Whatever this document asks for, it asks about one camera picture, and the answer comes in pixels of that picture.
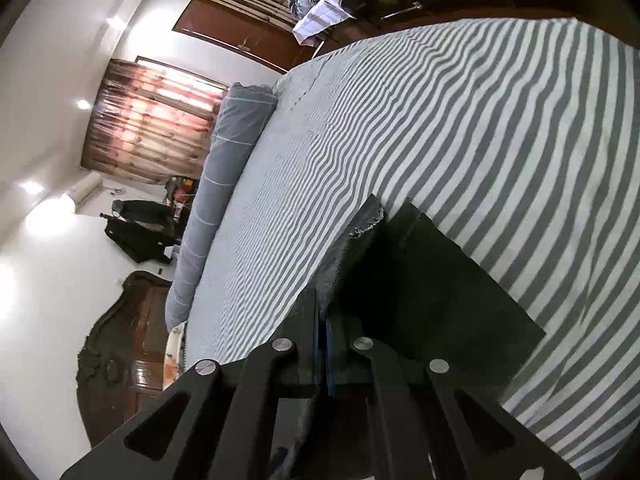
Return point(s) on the grey rolled blanket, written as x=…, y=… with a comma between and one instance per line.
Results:
x=244, y=113

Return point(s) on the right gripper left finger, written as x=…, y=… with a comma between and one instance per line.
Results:
x=216, y=421

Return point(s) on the floral white mattress edge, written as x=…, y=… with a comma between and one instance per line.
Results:
x=174, y=355

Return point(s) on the dark grey denim pants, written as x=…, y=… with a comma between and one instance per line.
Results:
x=400, y=281

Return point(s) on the black bag on wall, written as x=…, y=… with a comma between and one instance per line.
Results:
x=142, y=229

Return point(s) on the brown wooden cupboard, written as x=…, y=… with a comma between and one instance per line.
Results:
x=259, y=41

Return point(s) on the dark wooden headboard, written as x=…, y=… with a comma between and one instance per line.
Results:
x=121, y=364

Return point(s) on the brown patterned curtain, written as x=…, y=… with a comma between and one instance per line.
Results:
x=151, y=121

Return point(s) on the grey white striped bedsheet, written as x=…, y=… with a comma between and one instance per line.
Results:
x=520, y=140

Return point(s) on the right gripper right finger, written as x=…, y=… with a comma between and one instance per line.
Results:
x=425, y=424

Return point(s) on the white air conditioner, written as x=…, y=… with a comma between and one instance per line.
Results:
x=83, y=188

